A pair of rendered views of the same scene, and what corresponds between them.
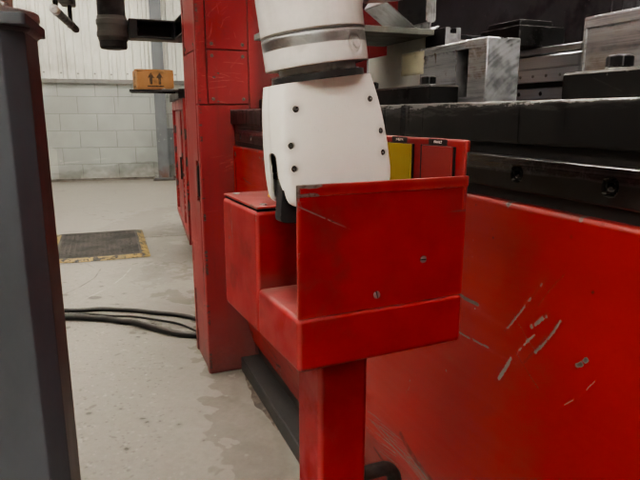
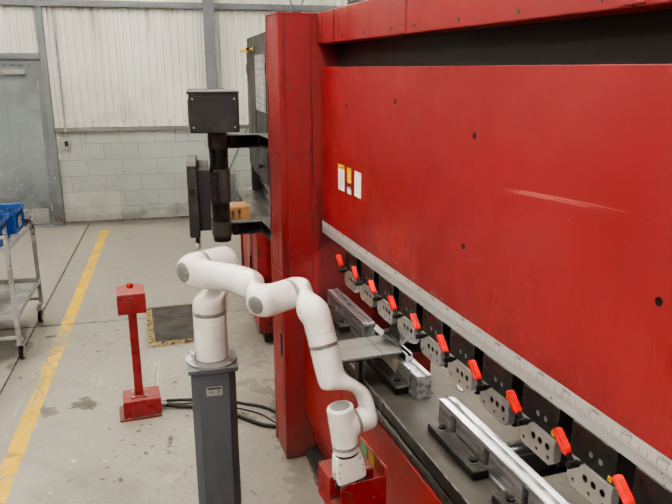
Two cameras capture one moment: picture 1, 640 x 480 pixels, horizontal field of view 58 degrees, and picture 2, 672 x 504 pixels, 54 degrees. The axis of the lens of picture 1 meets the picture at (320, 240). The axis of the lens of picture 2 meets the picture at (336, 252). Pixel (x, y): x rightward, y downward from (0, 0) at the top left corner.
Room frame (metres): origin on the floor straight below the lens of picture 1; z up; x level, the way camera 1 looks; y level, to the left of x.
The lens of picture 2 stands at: (-1.35, -0.06, 2.05)
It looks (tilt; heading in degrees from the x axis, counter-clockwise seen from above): 15 degrees down; 3
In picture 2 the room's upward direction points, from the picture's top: straight up
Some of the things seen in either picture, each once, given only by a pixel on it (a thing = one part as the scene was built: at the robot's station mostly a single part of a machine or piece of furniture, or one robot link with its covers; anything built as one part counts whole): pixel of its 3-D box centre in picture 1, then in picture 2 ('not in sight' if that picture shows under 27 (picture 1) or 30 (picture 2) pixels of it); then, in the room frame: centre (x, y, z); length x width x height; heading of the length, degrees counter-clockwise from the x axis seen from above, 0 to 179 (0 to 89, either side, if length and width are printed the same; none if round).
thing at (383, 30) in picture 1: (341, 34); (361, 348); (1.05, -0.04, 1.00); 0.26 x 0.18 x 0.01; 112
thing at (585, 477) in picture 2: not in sight; (605, 464); (0.02, -0.61, 1.18); 0.15 x 0.09 x 0.17; 22
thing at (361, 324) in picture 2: not in sight; (349, 314); (1.62, 0.03, 0.92); 0.50 x 0.06 x 0.10; 22
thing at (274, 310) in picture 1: (332, 231); (351, 480); (0.55, -0.01, 0.75); 0.20 x 0.16 x 0.18; 26
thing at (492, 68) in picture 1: (430, 78); (401, 365); (1.06, -0.19, 0.92); 0.39 x 0.06 x 0.10; 22
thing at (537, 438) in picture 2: not in sight; (551, 422); (0.20, -0.53, 1.18); 0.15 x 0.09 x 0.17; 22
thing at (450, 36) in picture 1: (420, 43); (398, 347); (1.09, -0.18, 0.98); 0.20 x 0.03 x 0.03; 22
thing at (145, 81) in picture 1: (152, 81); (233, 211); (3.38, 0.94, 1.04); 0.30 x 0.26 x 0.12; 17
